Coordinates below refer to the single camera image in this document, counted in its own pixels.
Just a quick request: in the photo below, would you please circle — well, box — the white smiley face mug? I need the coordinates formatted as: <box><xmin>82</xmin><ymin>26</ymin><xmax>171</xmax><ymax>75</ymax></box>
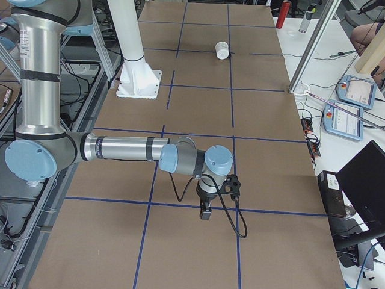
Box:
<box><xmin>215</xmin><ymin>41</ymin><xmax>230</xmax><ymax>60</ymax></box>

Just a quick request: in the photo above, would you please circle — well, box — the teach pendant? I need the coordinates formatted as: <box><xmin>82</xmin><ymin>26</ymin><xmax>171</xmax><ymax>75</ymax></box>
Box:
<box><xmin>337</xmin><ymin>75</ymin><xmax>377</xmax><ymax>110</ymax></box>
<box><xmin>322</xmin><ymin>101</ymin><xmax>363</xmax><ymax>141</ymax></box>

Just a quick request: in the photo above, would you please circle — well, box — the near teach pendant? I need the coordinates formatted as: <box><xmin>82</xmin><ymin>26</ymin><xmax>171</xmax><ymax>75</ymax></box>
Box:
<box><xmin>322</xmin><ymin>101</ymin><xmax>363</xmax><ymax>141</ymax></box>

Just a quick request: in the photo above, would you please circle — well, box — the red bottle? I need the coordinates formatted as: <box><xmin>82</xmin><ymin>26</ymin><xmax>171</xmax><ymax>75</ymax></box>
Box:
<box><xmin>276</xmin><ymin>0</ymin><xmax>291</xmax><ymax>29</ymax></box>

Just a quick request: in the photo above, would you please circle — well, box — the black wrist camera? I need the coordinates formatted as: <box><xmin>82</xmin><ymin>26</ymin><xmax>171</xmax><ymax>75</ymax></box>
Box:
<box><xmin>220</xmin><ymin>174</ymin><xmax>241</xmax><ymax>202</ymax></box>

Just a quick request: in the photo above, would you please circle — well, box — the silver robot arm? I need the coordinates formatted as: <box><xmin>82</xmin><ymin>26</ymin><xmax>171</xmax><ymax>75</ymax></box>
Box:
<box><xmin>5</xmin><ymin>1</ymin><xmax>238</xmax><ymax>220</ymax></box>

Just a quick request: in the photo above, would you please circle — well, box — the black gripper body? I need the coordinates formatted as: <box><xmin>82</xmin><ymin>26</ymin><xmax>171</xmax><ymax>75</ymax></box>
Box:
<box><xmin>196</xmin><ymin>185</ymin><xmax>217</xmax><ymax>208</ymax></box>

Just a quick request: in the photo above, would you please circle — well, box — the orange black power strip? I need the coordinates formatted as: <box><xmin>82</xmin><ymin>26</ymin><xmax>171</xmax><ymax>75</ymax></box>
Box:
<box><xmin>301</xmin><ymin>117</ymin><xmax>321</xmax><ymax>159</ymax></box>

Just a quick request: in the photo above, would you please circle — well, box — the aluminium frame post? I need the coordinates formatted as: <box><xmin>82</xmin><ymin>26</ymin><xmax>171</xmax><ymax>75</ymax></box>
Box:
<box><xmin>288</xmin><ymin>0</ymin><xmax>342</xmax><ymax>93</ymax></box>

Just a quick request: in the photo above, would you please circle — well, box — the black laptop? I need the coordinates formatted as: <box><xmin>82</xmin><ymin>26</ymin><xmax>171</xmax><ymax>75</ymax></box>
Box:
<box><xmin>334</xmin><ymin>140</ymin><xmax>384</xmax><ymax>250</ymax></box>

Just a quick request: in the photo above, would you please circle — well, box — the far teach pendant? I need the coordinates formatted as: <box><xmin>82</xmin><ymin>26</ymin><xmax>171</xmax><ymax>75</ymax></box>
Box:
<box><xmin>337</xmin><ymin>75</ymin><xmax>377</xmax><ymax>110</ymax></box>

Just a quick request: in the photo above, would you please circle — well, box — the grey water bottle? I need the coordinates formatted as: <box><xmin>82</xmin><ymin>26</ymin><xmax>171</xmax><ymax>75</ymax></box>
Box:
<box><xmin>298</xmin><ymin>3</ymin><xmax>317</xmax><ymax>33</ymax></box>

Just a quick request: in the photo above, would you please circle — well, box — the black box device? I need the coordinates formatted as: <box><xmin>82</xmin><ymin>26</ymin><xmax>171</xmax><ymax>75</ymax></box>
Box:
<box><xmin>317</xmin><ymin>170</ymin><xmax>347</xmax><ymax>218</ymax></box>

